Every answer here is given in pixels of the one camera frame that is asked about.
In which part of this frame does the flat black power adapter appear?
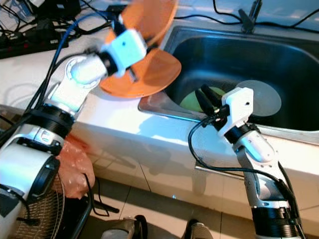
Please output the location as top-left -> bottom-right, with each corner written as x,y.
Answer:
105,4 -> 125,13

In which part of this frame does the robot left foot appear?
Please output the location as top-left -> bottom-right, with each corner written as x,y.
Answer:
102,218 -> 148,239

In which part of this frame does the white plate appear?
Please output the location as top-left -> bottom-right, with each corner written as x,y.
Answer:
235,80 -> 282,118

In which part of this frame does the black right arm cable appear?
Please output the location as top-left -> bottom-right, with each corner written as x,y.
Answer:
187,117 -> 300,200

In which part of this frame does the black countertop cable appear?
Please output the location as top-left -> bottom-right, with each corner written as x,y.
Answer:
174,12 -> 319,30

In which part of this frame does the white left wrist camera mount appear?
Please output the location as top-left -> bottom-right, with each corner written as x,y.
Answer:
100,28 -> 153,78

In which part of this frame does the white kitchen cabinet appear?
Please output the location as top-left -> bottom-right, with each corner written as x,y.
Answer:
85,129 -> 280,235

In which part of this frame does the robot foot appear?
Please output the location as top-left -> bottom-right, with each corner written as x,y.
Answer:
102,218 -> 148,239
182,219 -> 222,239

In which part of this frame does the dark metal faucet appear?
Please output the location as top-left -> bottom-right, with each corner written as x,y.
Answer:
238,0 -> 264,34

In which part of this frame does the stainless steel sink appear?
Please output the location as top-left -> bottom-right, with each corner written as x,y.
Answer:
139,26 -> 319,132

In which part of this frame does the orange plastic bowl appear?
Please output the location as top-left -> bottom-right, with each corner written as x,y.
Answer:
105,0 -> 179,48

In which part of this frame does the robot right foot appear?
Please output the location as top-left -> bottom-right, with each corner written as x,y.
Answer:
182,219 -> 222,239

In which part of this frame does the orange plastic plate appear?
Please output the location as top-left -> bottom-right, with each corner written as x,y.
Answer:
100,47 -> 181,99

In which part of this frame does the black power strip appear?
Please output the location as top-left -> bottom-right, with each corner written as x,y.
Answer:
0,30 -> 53,58

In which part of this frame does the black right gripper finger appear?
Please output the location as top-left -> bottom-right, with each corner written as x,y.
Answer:
201,85 -> 226,111
194,89 -> 215,116

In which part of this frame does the dark blue left arm cable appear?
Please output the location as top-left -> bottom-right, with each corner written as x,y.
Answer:
47,11 -> 120,100

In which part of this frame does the metal drawer handle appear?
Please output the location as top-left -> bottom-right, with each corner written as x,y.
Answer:
194,164 -> 245,181

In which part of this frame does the green plate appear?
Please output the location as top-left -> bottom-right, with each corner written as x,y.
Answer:
179,86 -> 227,113

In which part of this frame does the black electronics box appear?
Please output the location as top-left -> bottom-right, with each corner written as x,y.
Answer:
37,0 -> 80,20

